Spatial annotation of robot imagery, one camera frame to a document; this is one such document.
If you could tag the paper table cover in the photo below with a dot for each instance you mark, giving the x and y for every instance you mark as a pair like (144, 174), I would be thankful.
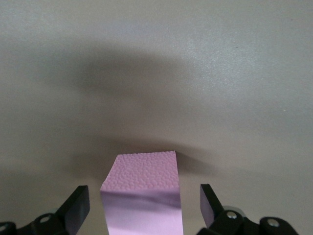
(156, 73)

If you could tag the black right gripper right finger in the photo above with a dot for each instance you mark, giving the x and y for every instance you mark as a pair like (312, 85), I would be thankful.
(210, 208)

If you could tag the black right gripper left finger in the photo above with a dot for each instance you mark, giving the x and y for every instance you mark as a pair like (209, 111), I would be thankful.
(73, 210)

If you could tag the pink foam block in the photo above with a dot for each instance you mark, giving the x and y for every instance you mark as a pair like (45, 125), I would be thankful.
(141, 191)

